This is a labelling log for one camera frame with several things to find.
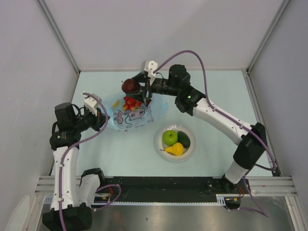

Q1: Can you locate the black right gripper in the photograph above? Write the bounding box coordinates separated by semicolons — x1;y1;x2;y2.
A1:
126;74;178;105

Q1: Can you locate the dark red fake fruit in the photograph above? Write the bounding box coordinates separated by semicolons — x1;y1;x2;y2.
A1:
121;78;141;94

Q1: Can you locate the light blue printed plastic bag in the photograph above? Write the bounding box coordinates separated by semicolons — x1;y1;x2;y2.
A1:
103;93;168;131

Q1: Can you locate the green fake apple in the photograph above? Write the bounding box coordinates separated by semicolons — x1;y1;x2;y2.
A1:
162;130;178;146

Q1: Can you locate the dark green fake avocado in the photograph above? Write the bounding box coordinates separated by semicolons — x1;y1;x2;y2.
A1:
178;131;191;149

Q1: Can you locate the yellow fake pear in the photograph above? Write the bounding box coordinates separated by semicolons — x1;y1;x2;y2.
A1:
163;142;184;156

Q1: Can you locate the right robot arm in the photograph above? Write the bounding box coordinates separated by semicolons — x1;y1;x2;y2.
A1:
122;64;267;193

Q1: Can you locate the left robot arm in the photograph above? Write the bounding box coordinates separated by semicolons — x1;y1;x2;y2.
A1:
42;99;109;231

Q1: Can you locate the red fake strawberry bunch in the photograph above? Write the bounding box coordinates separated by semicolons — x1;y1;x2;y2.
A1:
122;96;142;111

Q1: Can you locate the white paper plate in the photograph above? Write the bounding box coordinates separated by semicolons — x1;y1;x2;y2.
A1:
154;124;196;162

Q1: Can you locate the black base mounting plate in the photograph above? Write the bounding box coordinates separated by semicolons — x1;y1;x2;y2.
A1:
104;176;248;203

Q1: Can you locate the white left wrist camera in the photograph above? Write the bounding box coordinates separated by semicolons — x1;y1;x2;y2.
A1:
82;92;102;116

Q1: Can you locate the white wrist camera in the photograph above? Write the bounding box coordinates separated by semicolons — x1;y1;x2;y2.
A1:
141;60;158;86
82;92;102;116

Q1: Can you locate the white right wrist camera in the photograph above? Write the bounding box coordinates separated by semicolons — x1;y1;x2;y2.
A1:
141;60;158;86

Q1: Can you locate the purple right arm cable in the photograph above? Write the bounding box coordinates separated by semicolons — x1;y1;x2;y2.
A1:
153;50;277;218

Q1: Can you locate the blue slotted cable duct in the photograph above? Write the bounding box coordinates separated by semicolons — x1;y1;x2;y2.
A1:
45;195;53;205

